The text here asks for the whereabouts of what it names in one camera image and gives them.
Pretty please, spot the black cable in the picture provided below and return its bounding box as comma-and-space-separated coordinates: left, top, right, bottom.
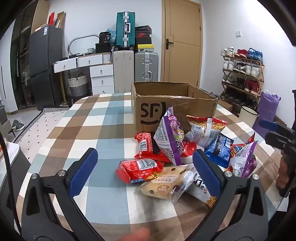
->
0, 132, 23, 233

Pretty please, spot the white drawer desk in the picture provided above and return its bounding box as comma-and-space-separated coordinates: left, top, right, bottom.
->
53, 52, 115, 95

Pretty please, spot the purple candy packet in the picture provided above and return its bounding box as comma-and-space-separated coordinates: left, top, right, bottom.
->
228, 140, 258, 179
154, 106, 186, 166

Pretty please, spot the black storage box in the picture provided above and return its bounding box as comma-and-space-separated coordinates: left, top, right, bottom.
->
95, 43, 114, 54

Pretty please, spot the folded brown cardboard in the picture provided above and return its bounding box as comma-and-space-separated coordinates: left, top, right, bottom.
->
54, 11, 66, 30

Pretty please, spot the red cookie packet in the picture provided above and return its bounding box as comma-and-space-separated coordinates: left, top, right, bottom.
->
180, 142, 198, 165

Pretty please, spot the oval chrome mirror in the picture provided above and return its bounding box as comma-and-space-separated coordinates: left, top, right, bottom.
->
68, 34, 100, 57

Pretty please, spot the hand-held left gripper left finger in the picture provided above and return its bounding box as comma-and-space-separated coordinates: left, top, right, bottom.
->
21, 148, 109, 241

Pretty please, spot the grey slipper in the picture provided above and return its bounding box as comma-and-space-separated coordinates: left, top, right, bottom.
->
11, 119, 26, 132

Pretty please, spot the striped dotted rug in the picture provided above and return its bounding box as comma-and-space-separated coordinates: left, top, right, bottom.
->
13, 105, 73, 144

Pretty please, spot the white noodle packet bottom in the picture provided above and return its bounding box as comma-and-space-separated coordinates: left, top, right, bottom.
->
186, 170, 218, 207

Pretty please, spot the shoe rack with shoes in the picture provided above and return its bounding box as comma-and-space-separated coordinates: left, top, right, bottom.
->
220, 46, 264, 110

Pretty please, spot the silver suitcase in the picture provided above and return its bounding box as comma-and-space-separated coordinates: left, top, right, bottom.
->
134, 52, 159, 82

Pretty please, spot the wooden shoe rack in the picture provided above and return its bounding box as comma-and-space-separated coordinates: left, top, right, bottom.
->
219, 47, 265, 112

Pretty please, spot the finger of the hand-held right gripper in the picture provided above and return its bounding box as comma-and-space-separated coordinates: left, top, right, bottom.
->
265, 129, 296, 149
259, 118, 296, 133

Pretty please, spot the blue cookie packet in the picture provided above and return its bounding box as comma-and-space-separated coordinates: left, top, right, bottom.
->
204, 133, 234, 169

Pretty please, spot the purple bag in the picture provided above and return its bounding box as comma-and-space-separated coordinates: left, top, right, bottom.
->
252, 90, 282, 138

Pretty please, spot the dark grey refrigerator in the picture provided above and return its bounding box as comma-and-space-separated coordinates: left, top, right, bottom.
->
29, 25, 64, 111

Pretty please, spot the red blue snack packet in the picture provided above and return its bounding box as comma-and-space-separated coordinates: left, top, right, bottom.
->
231, 132, 256, 158

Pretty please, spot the cardboard box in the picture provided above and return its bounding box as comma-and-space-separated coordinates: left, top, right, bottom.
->
131, 81, 218, 138

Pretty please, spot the orange noodle snack packet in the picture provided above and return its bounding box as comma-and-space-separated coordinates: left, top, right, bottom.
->
185, 115, 228, 149

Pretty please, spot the beige bread packet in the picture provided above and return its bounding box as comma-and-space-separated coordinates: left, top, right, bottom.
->
138, 164, 195, 204

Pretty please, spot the person's left hand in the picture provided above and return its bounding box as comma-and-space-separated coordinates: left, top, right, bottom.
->
122, 228, 151, 241

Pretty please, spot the person's right hand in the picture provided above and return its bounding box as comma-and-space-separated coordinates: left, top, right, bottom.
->
277, 151, 288, 191

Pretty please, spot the beige suitcase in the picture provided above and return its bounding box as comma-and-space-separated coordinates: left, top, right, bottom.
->
112, 49, 135, 93

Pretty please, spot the wooden door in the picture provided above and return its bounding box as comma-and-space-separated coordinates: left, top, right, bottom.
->
162, 0, 203, 88

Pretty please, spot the blue plastic bag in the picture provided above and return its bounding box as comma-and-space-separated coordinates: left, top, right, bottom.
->
105, 28, 117, 44

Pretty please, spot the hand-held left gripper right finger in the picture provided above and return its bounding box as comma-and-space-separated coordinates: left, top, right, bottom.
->
192, 149, 278, 241

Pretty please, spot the dark glass wardrobe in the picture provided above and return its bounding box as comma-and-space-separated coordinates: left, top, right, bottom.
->
10, 0, 51, 111

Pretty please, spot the teal suitcase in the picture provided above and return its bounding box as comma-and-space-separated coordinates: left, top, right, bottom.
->
115, 11, 136, 49

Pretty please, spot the woven laundry basket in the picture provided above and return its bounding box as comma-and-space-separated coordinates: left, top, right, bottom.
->
67, 73, 90, 98

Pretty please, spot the white enamel bucket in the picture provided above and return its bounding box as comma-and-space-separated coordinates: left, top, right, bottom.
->
238, 106, 260, 128

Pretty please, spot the black foil bag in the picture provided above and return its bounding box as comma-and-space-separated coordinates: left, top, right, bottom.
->
99, 32, 112, 44

